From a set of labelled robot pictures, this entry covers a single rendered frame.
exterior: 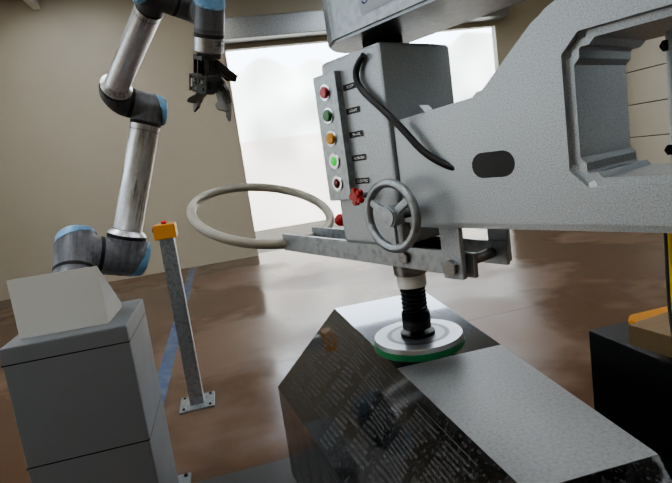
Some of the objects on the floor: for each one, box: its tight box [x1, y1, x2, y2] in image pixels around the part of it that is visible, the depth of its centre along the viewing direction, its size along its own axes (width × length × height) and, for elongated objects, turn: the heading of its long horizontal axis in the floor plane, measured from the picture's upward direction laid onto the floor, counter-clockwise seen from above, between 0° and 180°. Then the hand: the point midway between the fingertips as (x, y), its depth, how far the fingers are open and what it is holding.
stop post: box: [152, 222, 215, 414], centre depth 295 cm, size 20×20×109 cm
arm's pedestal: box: [0, 299, 192, 483], centre depth 195 cm, size 50×50×85 cm
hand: (213, 116), depth 167 cm, fingers open, 14 cm apart
